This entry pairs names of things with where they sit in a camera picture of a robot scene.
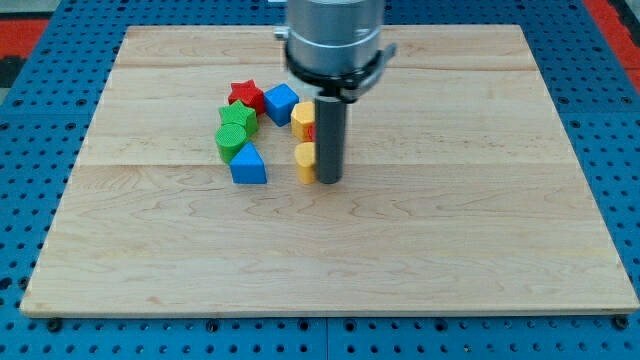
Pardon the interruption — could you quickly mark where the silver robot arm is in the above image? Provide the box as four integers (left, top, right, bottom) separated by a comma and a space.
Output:
274, 0, 397, 104

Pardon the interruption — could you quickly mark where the green star block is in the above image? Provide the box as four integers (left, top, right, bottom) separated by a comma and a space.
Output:
218, 100, 259, 138

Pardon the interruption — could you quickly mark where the red star block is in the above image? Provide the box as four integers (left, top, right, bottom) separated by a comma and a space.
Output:
227, 79, 266, 115

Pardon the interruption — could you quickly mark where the yellow cylinder block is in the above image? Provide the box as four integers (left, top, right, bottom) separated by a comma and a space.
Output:
294, 142, 316, 184

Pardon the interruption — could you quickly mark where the small red block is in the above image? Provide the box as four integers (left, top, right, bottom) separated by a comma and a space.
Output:
307, 124, 316, 142

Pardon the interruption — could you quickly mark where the yellow hexagon block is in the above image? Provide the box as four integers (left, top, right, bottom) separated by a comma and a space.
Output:
291, 101, 315, 142

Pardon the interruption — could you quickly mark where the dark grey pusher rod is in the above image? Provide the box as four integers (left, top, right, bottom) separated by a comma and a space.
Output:
314, 96, 347, 184

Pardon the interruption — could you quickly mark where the blue triangle block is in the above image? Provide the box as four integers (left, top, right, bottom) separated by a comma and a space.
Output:
229, 142, 267, 184

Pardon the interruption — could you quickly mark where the blue cube block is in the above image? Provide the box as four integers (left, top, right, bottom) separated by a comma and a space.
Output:
264, 84, 299, 127

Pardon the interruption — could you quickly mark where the green cylinder block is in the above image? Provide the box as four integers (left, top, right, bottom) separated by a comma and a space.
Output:
215, 123, 248, 163

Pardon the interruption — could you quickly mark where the wooden board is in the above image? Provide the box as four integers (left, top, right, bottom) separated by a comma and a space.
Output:
21, 25, 639, 318

